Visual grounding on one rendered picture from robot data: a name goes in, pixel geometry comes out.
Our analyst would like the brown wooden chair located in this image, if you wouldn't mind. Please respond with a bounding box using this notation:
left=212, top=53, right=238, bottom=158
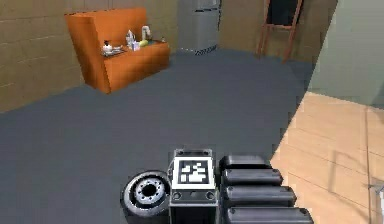
left=255, top=0, right=305, bottom=64

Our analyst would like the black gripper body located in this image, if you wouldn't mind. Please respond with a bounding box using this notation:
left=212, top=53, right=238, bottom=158
left=120, top=170, right=173, bottom=224

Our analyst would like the clear glass bottle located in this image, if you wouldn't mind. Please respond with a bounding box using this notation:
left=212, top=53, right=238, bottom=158
left=125, top=29, right=135, bottom=48

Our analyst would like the orange kitchen counter cabinet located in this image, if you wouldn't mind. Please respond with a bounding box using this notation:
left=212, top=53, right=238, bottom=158
left=64, top=7, right=171, bottom=95

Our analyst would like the grey fridge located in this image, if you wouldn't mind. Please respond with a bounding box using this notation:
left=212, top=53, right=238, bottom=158
left=176, top=0, right=222, bottom=56

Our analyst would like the white sink faucet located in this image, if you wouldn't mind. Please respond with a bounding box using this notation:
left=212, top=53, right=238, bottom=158
left=141, top=25, right=153, bottom=42

